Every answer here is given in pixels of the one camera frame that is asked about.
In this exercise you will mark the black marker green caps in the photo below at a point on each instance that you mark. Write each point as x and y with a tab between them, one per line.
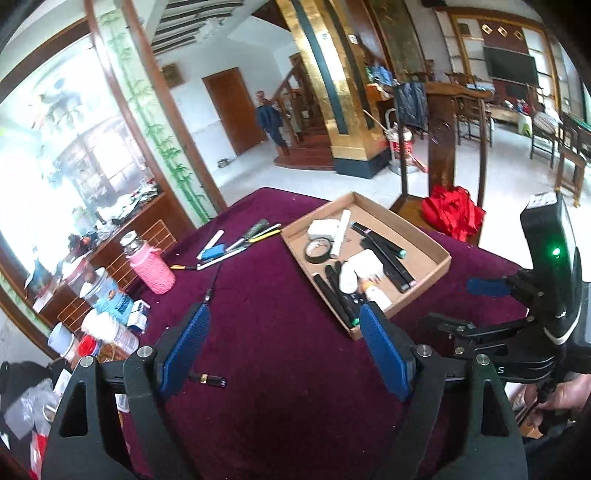
380	240

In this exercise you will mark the white tube pen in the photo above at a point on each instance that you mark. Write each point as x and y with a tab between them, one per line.
340	234

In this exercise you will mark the blue eraser block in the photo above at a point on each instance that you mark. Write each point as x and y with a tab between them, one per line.
213	252

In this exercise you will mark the white glue bottle orange cap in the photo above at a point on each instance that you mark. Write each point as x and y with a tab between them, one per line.
375	294

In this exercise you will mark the maroon velvet tablecloth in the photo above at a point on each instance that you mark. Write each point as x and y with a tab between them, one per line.
304	400

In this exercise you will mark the pink sleeved bottle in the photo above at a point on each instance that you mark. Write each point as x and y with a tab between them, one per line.
146	262

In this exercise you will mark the black marker teal cap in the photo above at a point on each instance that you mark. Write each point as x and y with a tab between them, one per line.
350	307

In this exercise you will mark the white charger block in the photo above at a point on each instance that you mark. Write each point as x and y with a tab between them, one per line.
323	228

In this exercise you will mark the white ruler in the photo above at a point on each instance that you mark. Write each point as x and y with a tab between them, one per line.
210	243

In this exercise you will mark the red cloth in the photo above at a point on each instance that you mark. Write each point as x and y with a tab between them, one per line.
453	212

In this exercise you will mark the yellow utility knife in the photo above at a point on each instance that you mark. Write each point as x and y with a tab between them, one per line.
273	230

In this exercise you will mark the wooden chair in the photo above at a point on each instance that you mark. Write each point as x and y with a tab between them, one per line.
442	99

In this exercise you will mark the black tape roll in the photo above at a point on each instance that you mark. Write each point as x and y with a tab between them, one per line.
318	250

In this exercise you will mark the long black marker white cap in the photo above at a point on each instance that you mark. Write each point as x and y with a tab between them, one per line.
394	270

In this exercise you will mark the cardboard tray box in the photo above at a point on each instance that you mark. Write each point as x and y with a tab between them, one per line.
427	261

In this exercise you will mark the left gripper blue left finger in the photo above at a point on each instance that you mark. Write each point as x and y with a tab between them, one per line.
178	347

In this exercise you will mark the person's right hand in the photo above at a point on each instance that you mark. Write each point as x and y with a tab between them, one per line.
571	395

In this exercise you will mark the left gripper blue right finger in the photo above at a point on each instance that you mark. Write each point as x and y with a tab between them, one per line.
391	349

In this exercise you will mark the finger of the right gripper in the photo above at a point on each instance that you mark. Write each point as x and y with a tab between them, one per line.
489	287

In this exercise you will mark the black jacket on chair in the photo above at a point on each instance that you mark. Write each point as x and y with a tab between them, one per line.
411	105

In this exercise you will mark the person in blue jacket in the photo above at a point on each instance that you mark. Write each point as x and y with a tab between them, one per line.
270	121

